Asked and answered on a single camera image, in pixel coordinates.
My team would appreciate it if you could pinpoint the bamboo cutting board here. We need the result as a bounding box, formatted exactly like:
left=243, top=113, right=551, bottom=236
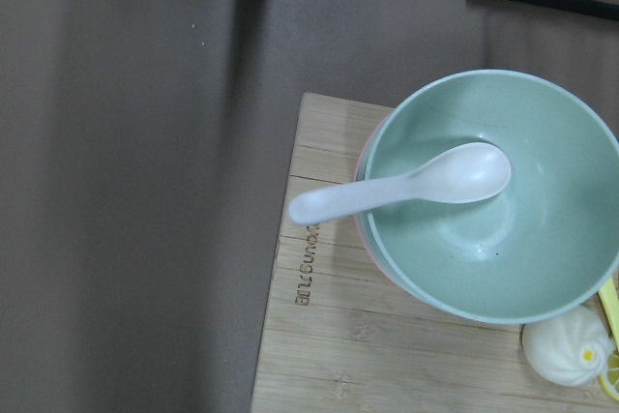
left=250, top=91, right=619, bottom=413

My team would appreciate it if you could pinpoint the white plastic spoon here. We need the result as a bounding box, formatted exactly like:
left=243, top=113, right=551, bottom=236
left=288, top=142, right=512, bottom=225

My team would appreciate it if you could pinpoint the green bowl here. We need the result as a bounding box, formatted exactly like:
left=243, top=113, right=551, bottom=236
left=355, top=70, right=618, bottom=325

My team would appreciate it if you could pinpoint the white steamed bun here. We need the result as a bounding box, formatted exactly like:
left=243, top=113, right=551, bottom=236
left=521, top=306, right=614, bottom=387

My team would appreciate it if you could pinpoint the yellow plastic knife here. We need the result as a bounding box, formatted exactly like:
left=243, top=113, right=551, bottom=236
left=598, top=277, right=619, bottom=345

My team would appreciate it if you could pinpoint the lemon slice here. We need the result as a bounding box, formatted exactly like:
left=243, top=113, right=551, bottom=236
left=599, top=350, right=619, bottom=401

